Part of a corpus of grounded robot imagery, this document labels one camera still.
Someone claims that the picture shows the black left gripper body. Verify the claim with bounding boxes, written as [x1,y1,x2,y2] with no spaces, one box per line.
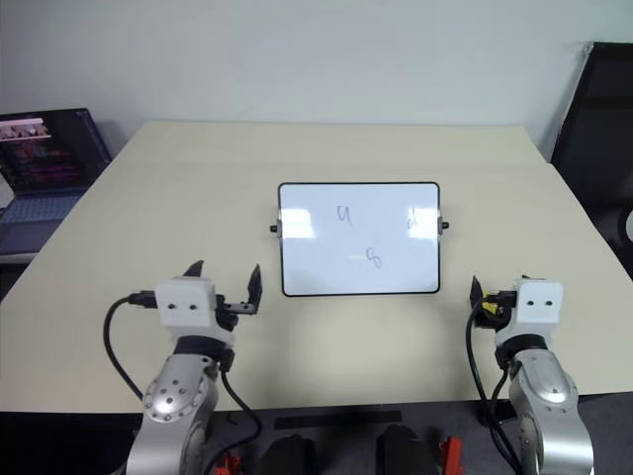
[215,294,259,333]

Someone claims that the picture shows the open laptop computer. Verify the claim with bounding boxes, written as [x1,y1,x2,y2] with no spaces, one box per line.
[0,107,113,256]

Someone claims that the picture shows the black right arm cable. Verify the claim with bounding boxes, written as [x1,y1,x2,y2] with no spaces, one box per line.
[464,292,526,475]

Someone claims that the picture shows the black floor bracket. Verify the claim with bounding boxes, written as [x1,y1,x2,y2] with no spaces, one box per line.
[477,398,516,425]

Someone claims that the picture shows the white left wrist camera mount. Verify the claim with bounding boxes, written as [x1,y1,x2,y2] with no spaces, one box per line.
[154,276,236,347]

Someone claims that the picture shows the black office chair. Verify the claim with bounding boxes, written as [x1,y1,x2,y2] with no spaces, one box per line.
[548,42,633,279]

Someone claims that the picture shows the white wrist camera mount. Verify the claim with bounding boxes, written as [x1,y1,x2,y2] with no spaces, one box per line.
[494,277,565,347]
[154,276,236,347]

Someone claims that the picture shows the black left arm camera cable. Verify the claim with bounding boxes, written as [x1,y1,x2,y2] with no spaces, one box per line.
[102,291,157,401]

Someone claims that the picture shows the black left arm wrist cable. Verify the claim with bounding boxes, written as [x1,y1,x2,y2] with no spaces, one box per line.
[217,368,262,464]

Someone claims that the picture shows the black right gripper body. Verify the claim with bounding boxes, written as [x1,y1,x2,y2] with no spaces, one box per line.
[473,289,518,331]

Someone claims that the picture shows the dark rounded shape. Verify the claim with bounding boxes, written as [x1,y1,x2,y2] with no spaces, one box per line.
[375,424,442,475]
[256,433,318,475]

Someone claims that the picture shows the small black-framed whiteboard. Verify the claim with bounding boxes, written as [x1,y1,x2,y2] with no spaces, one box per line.
[269,181,451,299]

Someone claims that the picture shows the red plastic part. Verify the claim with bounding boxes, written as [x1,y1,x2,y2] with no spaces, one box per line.
[214,437,244,475]
[436,434,464,475]

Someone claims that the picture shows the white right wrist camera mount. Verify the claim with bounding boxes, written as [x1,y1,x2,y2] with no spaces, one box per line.
[494,277,565,347]

